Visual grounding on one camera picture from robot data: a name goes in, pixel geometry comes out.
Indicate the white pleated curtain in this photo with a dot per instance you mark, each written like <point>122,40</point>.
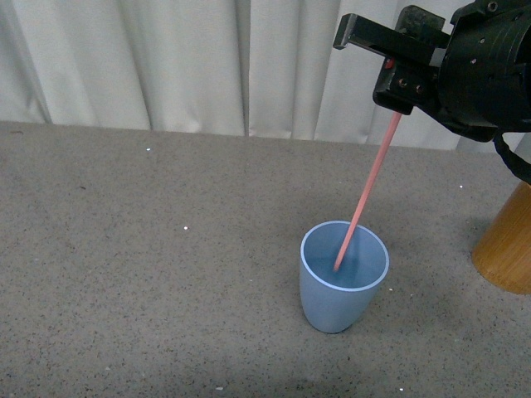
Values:
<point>245,68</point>

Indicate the bamboo chopstick holder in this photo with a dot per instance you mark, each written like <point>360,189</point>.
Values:
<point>502,256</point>

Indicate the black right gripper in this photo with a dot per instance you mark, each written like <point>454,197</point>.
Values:
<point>475,81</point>

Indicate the light blue plastic cup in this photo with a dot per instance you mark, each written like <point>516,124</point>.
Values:
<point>333,300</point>

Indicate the pink chopstick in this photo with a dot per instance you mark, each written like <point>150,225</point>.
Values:
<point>372,176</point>

